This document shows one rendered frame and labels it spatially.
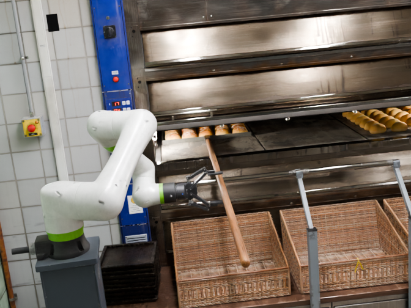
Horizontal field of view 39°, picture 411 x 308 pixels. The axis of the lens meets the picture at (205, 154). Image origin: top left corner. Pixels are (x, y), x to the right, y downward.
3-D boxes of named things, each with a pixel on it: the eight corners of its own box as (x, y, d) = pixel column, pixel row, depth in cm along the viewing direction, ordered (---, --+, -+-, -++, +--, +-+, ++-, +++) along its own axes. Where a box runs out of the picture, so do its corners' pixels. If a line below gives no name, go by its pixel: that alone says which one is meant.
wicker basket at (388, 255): (280, 255, 330) (277, 209, 323) (377, 244, 333) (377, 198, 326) (299, 296, 283) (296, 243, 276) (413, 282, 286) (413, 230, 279)
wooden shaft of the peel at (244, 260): (251, 268, 184) (250, 260, 183) (241, 269, 184) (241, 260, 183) (210, 143, 349) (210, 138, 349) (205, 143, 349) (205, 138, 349)
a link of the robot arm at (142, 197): (134, 212, 262) (131, 203, 252) (133, 187, 267) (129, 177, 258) (165, 209, 262) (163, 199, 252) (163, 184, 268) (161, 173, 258)
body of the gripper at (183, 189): (175, 180, 263) (196, 178, 263) (177, 198, 265) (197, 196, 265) (175, 185, 255) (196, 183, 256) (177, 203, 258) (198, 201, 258)
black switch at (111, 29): (104, 38, 293) (101, 16, 290) (116, 37, 293) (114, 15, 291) (103, 38, 289) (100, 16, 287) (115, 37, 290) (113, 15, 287)
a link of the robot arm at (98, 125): (108, 132, 219) (114, 104, 224) (77, 132, 223) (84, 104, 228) (127, 152, 234) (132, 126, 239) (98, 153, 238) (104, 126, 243)
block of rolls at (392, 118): (340, 116, 392) (340, 107, 391) (409, 109, 394) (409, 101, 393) (371, 135, 333) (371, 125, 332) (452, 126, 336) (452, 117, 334)
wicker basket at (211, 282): (174, 267, 326) (169, 221, 320) (273, 255, 330) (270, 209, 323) (177, 310, 279) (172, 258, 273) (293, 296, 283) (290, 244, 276)
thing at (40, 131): (27, 135, 305) (23, 116, 303) (46, 133, 305) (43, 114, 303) (23, 138, 298) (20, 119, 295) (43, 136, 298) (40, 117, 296)
